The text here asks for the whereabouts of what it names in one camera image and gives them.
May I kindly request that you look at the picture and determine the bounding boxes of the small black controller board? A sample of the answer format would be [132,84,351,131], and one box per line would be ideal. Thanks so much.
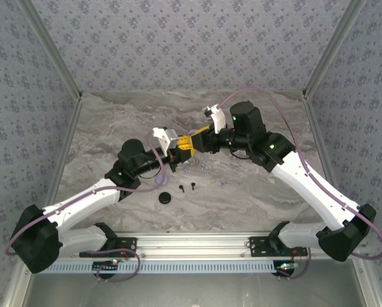
[93,260,120,276]
[275,260,299,278]

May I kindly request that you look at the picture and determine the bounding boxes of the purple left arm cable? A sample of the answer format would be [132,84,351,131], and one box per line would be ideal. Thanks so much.
[4,129,168,283]

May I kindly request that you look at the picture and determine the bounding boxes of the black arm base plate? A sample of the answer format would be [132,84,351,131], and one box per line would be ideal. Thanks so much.
[248,236,308,258]
[79,237,138,258]

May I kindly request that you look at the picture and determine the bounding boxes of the aluminium front beam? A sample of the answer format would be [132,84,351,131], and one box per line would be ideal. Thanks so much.
[58,232,326,260]

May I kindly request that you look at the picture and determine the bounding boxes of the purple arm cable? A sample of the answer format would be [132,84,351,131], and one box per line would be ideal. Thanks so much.
[4,129,168,283]
[218,86,382,281]

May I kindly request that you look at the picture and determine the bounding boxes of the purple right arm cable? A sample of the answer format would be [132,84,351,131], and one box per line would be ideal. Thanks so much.
[218,86,382,281]

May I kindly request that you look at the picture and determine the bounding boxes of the white slotted cable duct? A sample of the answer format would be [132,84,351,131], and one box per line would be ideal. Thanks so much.
[46,259,280,275]

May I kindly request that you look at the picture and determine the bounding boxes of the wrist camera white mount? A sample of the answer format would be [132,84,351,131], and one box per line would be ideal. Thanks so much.
[151,127,180,153]
[202,104,226,134]

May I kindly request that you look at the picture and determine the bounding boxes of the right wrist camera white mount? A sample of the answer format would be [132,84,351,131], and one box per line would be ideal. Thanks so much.
[202,104,226,134]

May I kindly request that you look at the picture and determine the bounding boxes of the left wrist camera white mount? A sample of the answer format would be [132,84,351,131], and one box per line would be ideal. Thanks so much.
[151,127,180,153]

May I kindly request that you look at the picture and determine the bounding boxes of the aluminium side rail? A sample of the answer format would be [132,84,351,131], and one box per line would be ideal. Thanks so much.
[302,94,345,205]
[42,94,84,212]

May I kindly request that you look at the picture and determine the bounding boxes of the aluminium corner post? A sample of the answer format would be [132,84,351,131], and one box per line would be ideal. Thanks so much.
[16,0,83,100]
[302,0,370,98]

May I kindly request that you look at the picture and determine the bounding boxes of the brushed metal panel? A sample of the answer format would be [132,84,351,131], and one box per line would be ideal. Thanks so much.
[0,258,382,307]

